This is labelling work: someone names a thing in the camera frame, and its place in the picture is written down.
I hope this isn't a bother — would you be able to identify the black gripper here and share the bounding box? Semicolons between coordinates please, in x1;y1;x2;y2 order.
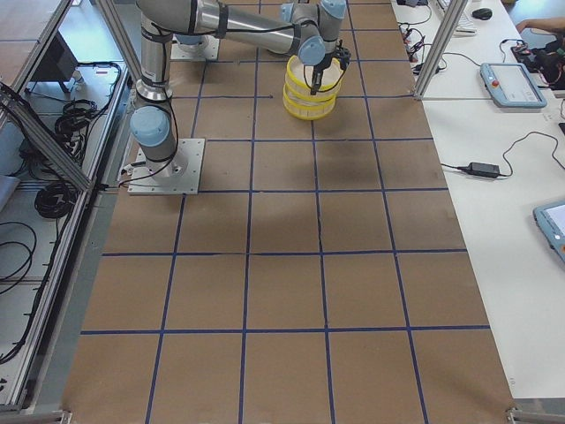
310;46;351;95

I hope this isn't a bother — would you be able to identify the yellow steamer layer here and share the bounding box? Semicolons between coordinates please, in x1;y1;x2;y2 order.
282;87;336;121
284;56;343;102

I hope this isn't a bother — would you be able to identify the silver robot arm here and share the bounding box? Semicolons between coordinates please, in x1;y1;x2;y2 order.
136;1;350;104

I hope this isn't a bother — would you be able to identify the black computer mouse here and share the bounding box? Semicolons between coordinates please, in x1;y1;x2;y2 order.
471;7;493;20

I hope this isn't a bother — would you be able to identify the teach pendant tablet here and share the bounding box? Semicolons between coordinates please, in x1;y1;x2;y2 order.
479;63;546;110

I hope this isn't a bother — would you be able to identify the black power adapter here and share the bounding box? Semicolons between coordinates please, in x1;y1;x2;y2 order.
456;162;501;178

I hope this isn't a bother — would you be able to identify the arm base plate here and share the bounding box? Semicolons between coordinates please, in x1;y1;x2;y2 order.
127;139;205;195
170;34;220;62

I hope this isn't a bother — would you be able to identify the aluminium frame post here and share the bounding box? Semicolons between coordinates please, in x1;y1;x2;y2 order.
414;0;467;100

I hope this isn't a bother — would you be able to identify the coiled black cable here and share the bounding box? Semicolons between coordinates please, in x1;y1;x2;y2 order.
34;180;79;220

